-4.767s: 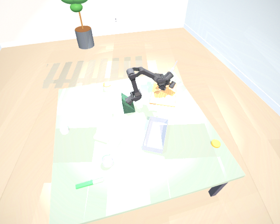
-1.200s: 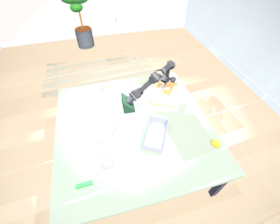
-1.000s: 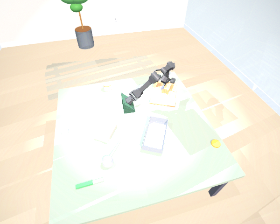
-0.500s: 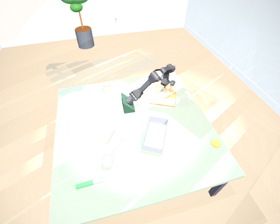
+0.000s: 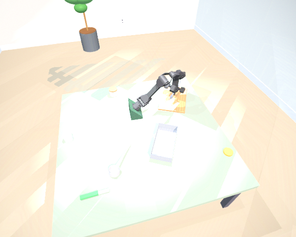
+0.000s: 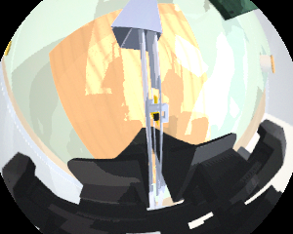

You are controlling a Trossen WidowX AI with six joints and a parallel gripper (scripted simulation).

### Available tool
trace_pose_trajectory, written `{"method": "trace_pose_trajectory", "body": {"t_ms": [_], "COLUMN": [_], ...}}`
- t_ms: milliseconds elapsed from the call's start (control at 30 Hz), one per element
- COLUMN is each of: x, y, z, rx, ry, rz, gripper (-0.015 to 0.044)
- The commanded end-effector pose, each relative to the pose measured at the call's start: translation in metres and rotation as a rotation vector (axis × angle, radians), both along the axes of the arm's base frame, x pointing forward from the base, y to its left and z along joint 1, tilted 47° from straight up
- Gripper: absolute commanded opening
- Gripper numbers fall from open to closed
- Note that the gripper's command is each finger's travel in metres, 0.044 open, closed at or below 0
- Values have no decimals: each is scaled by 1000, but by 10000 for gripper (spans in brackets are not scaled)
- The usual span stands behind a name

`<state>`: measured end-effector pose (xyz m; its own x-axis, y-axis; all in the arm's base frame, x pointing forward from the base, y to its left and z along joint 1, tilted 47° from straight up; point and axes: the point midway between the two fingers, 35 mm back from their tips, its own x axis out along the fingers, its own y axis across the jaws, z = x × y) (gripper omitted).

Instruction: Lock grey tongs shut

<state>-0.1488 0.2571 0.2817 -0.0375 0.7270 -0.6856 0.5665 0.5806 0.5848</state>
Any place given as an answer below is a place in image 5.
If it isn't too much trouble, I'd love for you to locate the white short cylinder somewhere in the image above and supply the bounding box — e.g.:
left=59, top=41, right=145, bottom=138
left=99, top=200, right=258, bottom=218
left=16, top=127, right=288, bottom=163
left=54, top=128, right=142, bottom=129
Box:
left=63, top=133, right=73, bottom=143

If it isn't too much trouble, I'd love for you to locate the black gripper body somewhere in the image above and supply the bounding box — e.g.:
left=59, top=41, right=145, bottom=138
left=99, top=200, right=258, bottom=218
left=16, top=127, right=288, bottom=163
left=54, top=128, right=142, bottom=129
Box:
left=164, top=81, right=185, bottom=93

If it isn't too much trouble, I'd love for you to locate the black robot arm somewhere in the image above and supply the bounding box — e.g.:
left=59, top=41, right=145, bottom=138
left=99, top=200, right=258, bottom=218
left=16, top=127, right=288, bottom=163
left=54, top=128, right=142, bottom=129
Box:
left=132, top=69, right=186, bottom=111

